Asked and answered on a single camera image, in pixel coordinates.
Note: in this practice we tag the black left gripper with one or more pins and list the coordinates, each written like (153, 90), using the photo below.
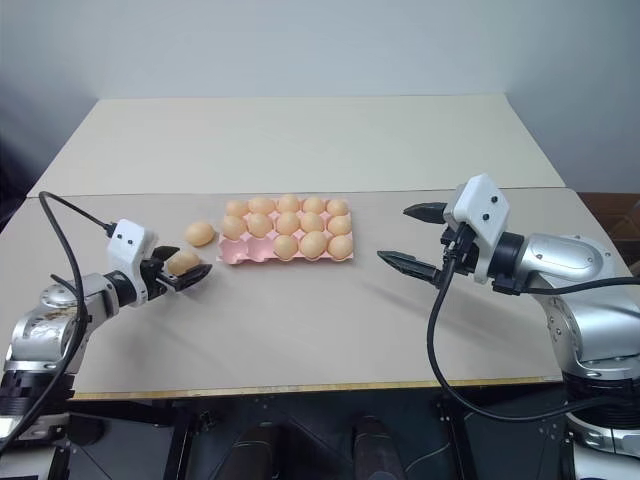
(155, 282)

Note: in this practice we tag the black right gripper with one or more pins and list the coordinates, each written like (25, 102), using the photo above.
(462, 250)

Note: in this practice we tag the orange plastic egg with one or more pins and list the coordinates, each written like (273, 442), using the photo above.
(339, 225)
(288, 203)
(285, 247)
(259, 224)
(233, 226)
(237, 207)
(340, 246)
(287, 223)
(184, 261)
(261, 205)
(314, 205)
(337, 206)
(312, 222)
(200, 233)
(313, 244)

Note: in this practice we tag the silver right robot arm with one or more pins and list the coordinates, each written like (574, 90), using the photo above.
(575, 270)

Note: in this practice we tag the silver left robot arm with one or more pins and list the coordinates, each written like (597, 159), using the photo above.
(35, 330)

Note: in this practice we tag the pink egg tray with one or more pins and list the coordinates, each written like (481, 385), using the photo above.
(250, 250)

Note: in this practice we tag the brown wooden cabinet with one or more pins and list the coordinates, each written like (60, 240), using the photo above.
(615, 220)

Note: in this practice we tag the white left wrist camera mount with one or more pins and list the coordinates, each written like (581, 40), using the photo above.
(127, 245)

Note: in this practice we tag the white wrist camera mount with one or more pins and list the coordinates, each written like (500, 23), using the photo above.
(127, 245)
(485, 210)

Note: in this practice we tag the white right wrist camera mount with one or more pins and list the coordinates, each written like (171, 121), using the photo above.
(485, 210)

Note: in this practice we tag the black table frame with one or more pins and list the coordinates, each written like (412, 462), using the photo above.
(176, 440)

